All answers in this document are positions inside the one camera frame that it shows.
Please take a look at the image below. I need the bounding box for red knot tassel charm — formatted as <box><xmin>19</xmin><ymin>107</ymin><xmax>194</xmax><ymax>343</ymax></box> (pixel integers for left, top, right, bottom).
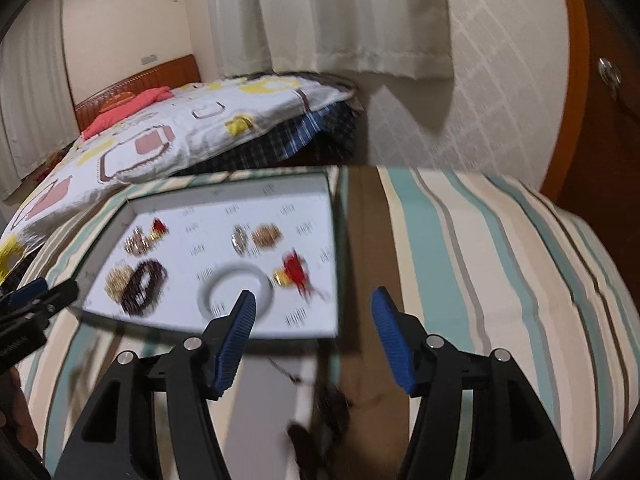
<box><xmin>148</xmin><ymin>218</ymin><xmax>168</xmax><ymax>242</ymax></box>

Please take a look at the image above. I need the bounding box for green shallow jewelry tray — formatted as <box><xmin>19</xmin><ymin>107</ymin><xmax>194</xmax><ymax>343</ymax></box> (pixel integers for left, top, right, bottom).
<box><xmin>74</xmin><ymin>170</ymin><xmax>340</xmax><ymax>340</ymax></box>

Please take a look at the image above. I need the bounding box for left hand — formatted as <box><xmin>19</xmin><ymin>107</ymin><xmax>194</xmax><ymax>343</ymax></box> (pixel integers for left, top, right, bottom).
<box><xmin>1</xmin><ymin>367</ymin><xmax>41</xmax><ymax>460</ymax></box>

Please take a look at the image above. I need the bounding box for left side curtain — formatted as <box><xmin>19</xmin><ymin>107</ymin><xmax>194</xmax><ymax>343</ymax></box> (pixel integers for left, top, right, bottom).
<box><xmin>1</xmin><ymin>0</ymin><xmax>79</xmax><ymax>198</ymax></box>

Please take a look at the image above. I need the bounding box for white jade bangle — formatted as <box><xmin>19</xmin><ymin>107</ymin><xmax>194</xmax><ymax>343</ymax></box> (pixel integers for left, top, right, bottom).
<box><xmin>196</xmin><ymin>262</ymin><xmax>274</xmax><ymax>321</ymax></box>

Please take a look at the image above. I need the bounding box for orange embroidered cushion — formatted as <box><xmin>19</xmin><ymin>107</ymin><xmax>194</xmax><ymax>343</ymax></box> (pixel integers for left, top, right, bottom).
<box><xmin>99</xmin><ymin>91</ymin><xmax>136</xmax><ymax>114</ymax></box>

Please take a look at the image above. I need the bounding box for red gold knot charm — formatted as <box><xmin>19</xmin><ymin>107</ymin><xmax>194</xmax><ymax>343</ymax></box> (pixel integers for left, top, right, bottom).
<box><xmin>272</xmin><ymin>249</ymin><xmax>329</xmax><ymax>302</ymax></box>

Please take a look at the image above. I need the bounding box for red pillow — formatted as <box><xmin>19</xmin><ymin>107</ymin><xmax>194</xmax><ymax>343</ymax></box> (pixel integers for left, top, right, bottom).
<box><xmin>81</xmin><ymin>87</ymin><xmax>174</xmax><ymax>141</ymax></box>

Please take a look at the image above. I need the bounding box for patterned white quilt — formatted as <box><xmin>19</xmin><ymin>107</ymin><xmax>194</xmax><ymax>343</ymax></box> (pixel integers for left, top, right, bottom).
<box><xmin>1</xmin><ymin>74</ymin><xmax>356</xmax><ymax>271</ymax></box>

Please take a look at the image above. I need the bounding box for brown wooden door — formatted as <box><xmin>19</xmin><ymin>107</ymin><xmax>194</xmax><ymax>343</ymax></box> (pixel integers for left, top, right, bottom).
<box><xmin>542</xmin><ymin>0</ymin><xmax>639</xmax><ymax>298</ymax></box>

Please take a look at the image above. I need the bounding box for wooden headboard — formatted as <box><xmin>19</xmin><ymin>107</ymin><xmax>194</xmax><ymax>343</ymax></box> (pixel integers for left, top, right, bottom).
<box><xmin>75</xmin><ymin>54</ymin><xmax>201</xmax><ymax>131</ymax></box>

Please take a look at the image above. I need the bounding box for plaid bed sheet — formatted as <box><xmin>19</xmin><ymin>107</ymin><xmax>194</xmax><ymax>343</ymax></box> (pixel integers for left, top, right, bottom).
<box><xmin>174</xmin><ymin>102</ymin><xmax>361</xmax><ymax>177</ymax></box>

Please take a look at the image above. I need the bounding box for door lock with key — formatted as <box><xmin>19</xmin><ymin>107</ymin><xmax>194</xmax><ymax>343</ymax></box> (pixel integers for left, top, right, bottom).
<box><xmin>598</xmin><ymin>58</ymin><xmax>622</xmax><ymax>101</ymax></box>

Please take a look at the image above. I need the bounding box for white window curtain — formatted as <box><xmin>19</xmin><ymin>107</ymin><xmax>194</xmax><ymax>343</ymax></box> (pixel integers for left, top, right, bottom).
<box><xmin>208</xmin><ymin>0</ymin><xmax>454</xmax><ymax>79</ymax></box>

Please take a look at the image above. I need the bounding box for cream pearl bracelet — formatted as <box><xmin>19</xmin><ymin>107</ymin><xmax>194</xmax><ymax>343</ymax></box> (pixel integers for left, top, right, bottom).
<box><xmin>103</xmin><ymin>264</ymin><xmax>136</xmax><ymax>302</ymax></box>

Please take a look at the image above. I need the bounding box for dark red bead bracelet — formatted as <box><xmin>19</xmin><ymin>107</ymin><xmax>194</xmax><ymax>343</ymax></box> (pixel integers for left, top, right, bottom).
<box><xmin>119</xmin><ymin>258</ymin><xmax>170</xmax><ymax>318</ymax></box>

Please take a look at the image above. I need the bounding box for silver crystal bracelet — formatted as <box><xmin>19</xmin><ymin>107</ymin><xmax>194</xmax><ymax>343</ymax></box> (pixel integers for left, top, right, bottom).
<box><xmin>231</xmin><ymin>224</ymin><xmax>252</xmax><ymax>257</ymax></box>

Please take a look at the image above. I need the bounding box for small copper bead bracelet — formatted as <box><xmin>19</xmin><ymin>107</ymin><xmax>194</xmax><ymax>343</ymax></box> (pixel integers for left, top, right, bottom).
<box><xmin>250</xmin><ymin>223</ymin><xmax>286</xmax><ymax>250</ymax></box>

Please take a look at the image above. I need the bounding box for wall socket above headboard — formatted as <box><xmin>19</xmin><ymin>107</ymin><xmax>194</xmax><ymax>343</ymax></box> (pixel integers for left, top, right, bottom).
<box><xmin>141</xmin><ymin>54</ymin><xmax>157</xmax><ymax>65</ymax></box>

